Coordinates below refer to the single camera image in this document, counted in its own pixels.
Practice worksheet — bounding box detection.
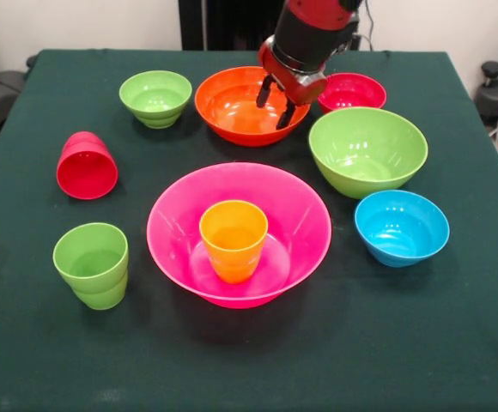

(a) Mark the dark green tablecloth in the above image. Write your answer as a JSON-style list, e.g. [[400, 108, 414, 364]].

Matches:
[[0, 48, 498, 412]]

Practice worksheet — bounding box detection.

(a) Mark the small red bowl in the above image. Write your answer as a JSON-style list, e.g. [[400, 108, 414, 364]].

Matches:
[[317, 72, 388, 114]]

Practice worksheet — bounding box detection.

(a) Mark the large pink bowl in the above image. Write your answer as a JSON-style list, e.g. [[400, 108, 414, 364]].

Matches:
[[146, 161, 333, 310]]

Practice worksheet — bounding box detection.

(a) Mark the small green bowl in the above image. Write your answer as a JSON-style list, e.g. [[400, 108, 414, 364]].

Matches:
[[118, 70, 193, 130]]

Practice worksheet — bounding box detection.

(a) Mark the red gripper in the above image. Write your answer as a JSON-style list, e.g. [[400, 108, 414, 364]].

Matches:
[[255, 36, 329, 131]]

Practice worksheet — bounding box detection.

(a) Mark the small blue bowl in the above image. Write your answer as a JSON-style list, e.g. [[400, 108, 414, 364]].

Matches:
[[353, 189, 451, 269]]

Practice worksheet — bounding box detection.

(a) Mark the black office chair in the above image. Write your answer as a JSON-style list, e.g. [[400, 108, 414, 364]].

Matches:
[[0, 29, 39, 138]]

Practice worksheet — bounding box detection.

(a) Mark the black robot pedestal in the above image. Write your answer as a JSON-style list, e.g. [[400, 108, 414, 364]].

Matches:
[[179, 0, 291, 52]]

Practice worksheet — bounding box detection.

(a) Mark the large green bowl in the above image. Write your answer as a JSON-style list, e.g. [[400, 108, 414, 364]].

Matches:
[[308, 106, 429, 200]]

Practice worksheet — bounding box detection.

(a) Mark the red cup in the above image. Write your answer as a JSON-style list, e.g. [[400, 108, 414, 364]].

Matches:
[[56, 130, 119, 201]]

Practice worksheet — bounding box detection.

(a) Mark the large orange bowl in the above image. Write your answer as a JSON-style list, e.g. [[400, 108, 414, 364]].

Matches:
[[194, 66, 312, 148]]

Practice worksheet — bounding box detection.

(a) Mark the black wall cable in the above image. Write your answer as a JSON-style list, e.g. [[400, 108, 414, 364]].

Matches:
[[363, 2, 377, 38]]

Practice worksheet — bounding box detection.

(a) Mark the orange cup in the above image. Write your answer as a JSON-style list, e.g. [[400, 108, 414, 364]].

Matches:
[[198, 200, 270, 285]]

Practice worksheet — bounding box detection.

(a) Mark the green cup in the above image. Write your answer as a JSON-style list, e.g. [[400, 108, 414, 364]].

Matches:
[[52, 222, 130, 312]]

